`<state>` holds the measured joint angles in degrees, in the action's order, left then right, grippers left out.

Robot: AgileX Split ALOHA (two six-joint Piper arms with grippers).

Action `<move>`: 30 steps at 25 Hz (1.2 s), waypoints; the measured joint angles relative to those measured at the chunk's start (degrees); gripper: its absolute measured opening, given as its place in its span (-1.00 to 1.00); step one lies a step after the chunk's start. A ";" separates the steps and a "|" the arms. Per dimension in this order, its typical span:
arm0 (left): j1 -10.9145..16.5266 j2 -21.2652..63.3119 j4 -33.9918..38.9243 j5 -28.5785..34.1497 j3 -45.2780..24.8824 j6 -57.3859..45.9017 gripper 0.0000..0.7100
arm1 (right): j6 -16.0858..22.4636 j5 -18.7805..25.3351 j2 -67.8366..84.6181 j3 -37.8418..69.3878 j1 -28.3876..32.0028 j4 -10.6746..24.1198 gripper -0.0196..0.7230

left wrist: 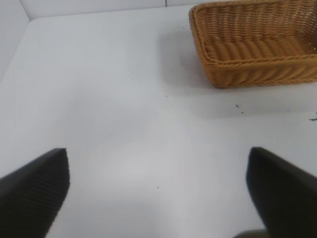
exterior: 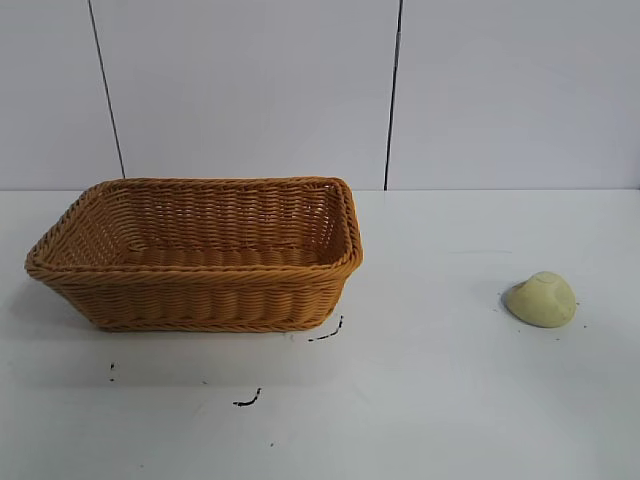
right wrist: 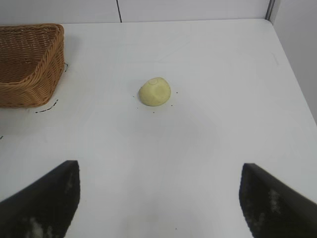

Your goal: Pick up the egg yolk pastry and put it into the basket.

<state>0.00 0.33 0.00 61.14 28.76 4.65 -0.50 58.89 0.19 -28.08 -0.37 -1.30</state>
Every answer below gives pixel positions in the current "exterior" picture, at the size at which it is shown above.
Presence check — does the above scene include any pale yellow egg yolk pastry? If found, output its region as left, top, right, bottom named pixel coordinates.
left=502, top=271, right=578, bottom=329

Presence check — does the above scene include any woven wicker basket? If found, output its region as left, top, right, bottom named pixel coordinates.
left=25, top=174, right=365, bottom=333

